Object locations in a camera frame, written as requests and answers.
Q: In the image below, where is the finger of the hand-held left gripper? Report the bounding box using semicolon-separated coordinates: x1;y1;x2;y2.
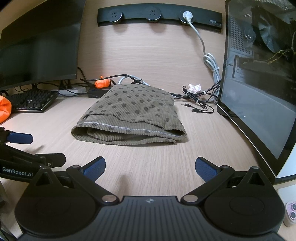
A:
0;126;33;145
35;152;67;168

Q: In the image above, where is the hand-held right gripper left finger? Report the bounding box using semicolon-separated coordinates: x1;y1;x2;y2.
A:
30;156;118;203

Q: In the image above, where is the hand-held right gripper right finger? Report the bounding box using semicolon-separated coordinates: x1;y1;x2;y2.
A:
181;157;277;203

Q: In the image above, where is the olive dotted corduroy garment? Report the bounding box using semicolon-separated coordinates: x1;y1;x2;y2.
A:
71;84;188;146

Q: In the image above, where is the orange soft bag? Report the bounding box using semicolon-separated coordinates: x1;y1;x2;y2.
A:
0;95;12;125

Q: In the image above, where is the black keyboard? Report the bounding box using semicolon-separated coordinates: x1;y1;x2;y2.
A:
6;89;60;113

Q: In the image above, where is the black power adapter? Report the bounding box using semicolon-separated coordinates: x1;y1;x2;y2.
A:
87;87;112;98

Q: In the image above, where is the black computer case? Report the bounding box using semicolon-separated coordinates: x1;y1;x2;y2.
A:
216;0;296;184

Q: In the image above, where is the crumpled white paper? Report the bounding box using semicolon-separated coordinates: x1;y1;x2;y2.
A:
187;83;202;94

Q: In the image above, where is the orange pumpkin toy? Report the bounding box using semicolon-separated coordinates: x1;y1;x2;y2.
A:
95;75;110;89

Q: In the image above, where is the black computer monitor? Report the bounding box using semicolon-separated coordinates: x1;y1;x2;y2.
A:
0;0;87;91

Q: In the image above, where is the pink smartphone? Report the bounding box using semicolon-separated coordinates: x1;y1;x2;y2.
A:
283;201;296;228

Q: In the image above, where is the black cable bundle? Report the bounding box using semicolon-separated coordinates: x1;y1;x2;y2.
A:
174;81;223;115

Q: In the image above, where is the grey cable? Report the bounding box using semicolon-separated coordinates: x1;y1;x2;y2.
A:
118;75;152;87

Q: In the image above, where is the white plug cable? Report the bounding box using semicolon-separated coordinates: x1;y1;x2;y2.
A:
183;10;223;103

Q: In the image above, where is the black wall socket strip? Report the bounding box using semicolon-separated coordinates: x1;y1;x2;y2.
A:
97;6;223;33

